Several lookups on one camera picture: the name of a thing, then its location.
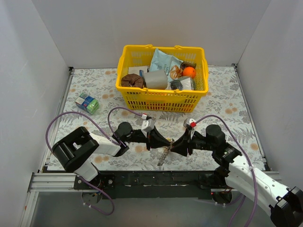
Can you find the white box in basket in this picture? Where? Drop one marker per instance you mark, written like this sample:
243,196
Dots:
139,70

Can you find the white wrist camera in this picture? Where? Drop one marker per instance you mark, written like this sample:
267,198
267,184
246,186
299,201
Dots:
189,124
147,125

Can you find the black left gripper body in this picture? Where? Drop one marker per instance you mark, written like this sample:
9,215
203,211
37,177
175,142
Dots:
149,140

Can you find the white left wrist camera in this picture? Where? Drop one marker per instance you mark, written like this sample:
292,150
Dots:
147,125

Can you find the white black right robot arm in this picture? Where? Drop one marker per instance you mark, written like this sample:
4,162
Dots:
284,205

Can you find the grey paper roll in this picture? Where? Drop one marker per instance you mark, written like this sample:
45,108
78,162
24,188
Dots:
156,79

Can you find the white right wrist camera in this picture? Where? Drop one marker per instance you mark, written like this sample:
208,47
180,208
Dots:
189,124

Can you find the light blue snack bag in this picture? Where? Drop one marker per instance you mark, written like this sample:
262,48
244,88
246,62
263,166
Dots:
170,64

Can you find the brown wrapped snack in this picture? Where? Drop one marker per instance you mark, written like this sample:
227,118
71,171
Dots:
186,64

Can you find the clear bag with dark item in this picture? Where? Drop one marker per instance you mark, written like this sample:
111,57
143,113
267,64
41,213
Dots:
182,83

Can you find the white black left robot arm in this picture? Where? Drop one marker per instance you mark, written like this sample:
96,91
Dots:
74,150

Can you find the orange fruit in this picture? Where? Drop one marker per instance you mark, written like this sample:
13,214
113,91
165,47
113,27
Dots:
189,72

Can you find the large silver keyring with chain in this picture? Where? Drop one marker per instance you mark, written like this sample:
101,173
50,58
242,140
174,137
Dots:
165,153

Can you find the yellow plastic shopping basket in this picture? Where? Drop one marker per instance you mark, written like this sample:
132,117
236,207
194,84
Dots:
162,100

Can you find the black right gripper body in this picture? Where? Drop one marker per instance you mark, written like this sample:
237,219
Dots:
188,144

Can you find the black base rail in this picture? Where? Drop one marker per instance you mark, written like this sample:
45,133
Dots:
204,185

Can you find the blue green carton pack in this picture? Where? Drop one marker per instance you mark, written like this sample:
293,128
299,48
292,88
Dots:
87,103

